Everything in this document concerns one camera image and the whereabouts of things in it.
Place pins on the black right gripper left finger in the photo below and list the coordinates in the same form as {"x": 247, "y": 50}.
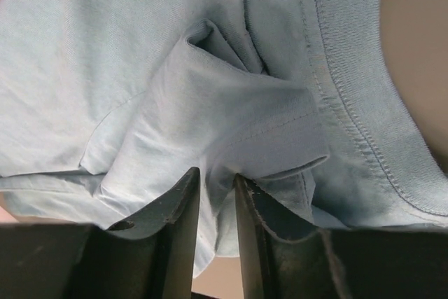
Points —
{"x": 149, "y": 254}

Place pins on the grey-blue t-shirt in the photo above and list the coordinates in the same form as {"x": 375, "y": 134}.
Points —
{"x": 105, "y": 104}

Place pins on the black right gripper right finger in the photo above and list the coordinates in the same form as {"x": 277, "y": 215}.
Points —
{"x": 281, "y": 254}

